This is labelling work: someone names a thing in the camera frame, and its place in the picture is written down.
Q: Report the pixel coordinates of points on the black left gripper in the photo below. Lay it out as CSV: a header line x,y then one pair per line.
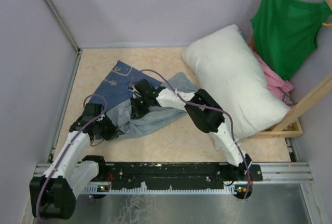
x,y
113,130

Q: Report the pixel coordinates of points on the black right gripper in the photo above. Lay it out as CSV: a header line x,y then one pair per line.
x,y
136,112

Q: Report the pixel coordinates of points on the grey-blue pillowcase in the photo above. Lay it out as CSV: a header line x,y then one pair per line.
x,y
114,89

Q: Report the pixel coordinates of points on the white pillow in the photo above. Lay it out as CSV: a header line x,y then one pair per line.
x,y
227,69

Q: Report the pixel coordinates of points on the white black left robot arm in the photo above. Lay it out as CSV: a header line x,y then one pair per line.
x,y
54,193

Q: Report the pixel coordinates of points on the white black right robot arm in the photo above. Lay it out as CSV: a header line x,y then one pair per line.
x,y
203,110

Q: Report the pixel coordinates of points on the pink shirt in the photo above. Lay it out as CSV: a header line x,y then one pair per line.
x,y
275,83

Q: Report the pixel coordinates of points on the green tank top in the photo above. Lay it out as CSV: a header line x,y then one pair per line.
x,y
285,32

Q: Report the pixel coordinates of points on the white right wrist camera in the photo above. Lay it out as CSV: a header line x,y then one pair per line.
x,y
135,92

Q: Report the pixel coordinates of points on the wooden clothes rack frame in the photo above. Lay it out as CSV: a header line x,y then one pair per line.
x,y
290,126

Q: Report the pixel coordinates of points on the aluminium rail frame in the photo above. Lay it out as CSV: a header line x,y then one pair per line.
x,y
273,173

